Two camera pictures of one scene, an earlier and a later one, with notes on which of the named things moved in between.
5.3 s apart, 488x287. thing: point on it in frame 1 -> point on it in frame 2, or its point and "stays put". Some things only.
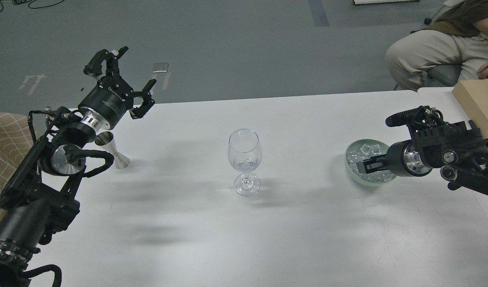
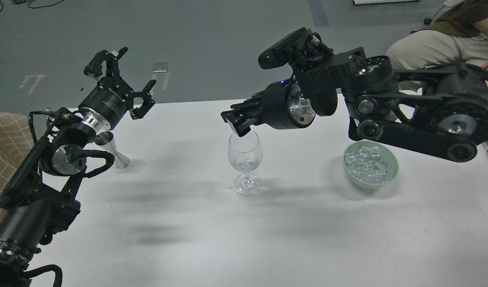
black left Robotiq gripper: x=109 y=101 stays put
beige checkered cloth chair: x=10 y=139 stays put
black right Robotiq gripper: x=404 y=157 -> x=284 y=106
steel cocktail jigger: x=105 y=139 stays put
